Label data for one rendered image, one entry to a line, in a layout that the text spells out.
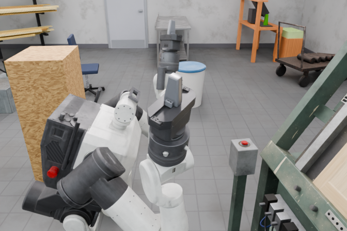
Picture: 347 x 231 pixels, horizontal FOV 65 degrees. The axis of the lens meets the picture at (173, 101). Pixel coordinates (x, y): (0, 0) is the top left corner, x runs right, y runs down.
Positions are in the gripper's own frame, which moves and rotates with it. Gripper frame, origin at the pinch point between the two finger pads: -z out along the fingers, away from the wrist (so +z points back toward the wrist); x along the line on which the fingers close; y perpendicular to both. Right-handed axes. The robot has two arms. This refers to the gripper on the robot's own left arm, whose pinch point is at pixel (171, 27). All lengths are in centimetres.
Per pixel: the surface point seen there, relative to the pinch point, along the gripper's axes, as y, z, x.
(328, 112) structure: -88, 35, 28
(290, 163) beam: -68, 63, 22
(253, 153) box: -58, 62, 5
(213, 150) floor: -149, 113, -117
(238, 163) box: -52, 69, 1
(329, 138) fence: -74, 46, 37
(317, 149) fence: -71, 52, 34
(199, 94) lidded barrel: -200, 62, -213
